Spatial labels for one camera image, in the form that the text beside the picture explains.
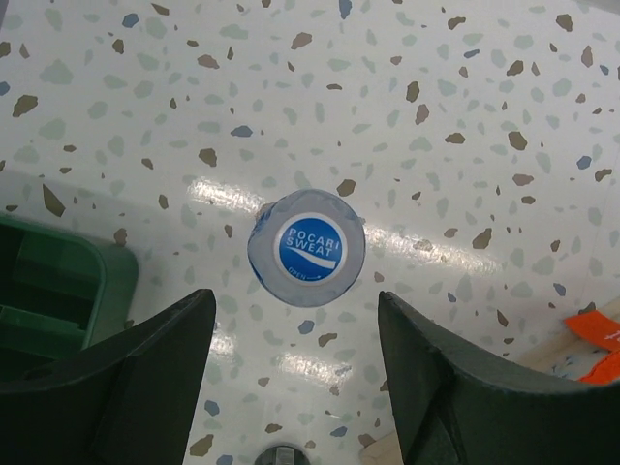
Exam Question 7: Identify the beige canvas bag orange handles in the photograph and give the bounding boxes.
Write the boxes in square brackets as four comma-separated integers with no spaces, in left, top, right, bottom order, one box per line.
[360,299,620,465]

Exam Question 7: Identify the blue label water bottle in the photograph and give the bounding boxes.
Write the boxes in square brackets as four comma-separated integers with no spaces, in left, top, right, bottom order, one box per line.
[247,189,366,308]

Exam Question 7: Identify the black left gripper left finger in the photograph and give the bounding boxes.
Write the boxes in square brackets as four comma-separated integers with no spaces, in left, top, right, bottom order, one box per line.
[1,289,216,464]

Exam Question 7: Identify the black gold drink can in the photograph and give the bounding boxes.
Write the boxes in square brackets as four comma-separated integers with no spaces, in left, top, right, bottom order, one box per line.
[254,444,310,465]

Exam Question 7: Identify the green compartment tray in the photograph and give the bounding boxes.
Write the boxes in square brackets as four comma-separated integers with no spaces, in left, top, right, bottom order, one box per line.
[1,215,139,382]

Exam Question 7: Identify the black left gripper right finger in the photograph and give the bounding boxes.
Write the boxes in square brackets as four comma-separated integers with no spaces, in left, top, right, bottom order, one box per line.
[377,290,620,465]

